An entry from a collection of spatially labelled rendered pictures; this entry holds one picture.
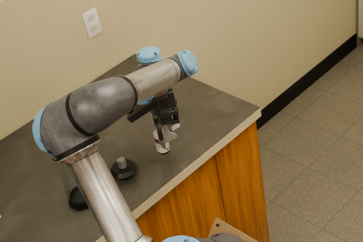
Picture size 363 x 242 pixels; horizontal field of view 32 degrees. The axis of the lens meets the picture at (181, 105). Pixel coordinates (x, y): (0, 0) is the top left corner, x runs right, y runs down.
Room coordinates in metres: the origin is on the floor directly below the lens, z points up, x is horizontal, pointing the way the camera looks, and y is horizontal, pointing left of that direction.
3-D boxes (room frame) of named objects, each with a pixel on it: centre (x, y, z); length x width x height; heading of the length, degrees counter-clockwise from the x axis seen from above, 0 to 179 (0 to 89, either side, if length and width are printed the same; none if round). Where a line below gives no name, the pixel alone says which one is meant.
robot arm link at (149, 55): (1.67, 0.07, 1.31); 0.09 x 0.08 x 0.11; 162
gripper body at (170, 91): (1.67, 0.06, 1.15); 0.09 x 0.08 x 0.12; 90
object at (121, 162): (1.63, 0.23, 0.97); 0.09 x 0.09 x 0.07
